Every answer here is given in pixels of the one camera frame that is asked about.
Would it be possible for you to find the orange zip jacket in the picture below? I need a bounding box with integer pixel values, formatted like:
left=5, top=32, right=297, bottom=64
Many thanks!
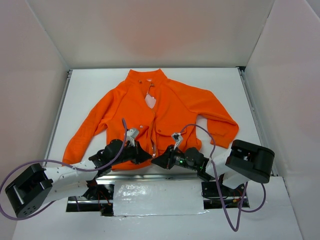
left=62, top=69, right=239, bottom=164

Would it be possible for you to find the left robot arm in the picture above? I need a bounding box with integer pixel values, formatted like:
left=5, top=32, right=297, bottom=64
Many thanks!
left=4, top=139, right=152, bottom=220

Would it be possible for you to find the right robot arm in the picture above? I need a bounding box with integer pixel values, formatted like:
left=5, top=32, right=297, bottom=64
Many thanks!
left=151, top=139, right=275, bottom=196

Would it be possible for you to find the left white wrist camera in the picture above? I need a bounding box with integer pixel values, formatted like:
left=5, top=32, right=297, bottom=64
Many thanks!
left=125, top=128, right=140, bottom=147

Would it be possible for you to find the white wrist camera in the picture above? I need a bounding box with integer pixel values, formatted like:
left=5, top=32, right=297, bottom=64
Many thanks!
left=125, top=128, right=140, bottom=147
left=171, top=132, right=183, bottom=150

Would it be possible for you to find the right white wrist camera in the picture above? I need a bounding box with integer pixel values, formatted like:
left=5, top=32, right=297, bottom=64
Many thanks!
left=171, top=132, right=183, bottom=150

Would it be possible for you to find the aluminium table frame rail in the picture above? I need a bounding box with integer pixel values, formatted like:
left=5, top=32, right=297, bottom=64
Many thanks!
left=37, top=66, right=278, bottom=181

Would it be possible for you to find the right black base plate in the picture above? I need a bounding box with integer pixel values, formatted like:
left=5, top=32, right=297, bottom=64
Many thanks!
left=201, top=180, right=251, bottom=210

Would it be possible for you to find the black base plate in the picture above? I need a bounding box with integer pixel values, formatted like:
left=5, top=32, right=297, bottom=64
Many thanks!
left=201, top=180, right=251, bottom=210
left=66, top=184, right=115, bottom=217

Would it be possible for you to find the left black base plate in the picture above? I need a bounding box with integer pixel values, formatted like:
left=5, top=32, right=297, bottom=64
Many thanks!
left=66, top=184, right=115, bottom=217

